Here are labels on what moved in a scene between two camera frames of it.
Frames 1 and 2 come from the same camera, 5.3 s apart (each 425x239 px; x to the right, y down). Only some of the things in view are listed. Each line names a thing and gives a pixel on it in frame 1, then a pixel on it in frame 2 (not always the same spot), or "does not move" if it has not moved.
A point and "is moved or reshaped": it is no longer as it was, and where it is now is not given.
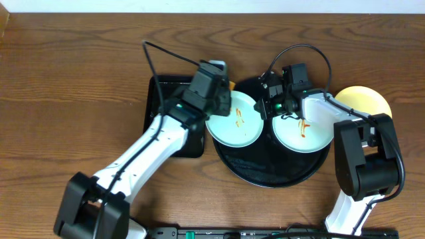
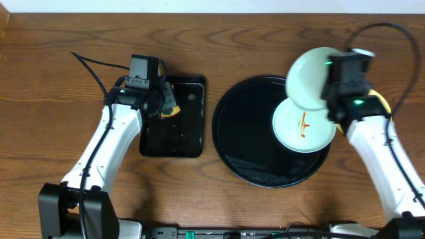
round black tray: [264, 162] does not move
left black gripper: [222, 100] → [167, 98]
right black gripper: [265, 112] → [325, 91]
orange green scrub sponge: [232, 85] → [169, 106]
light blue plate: [242, 127] is moved or reshaped
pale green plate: [301, 136] does not move
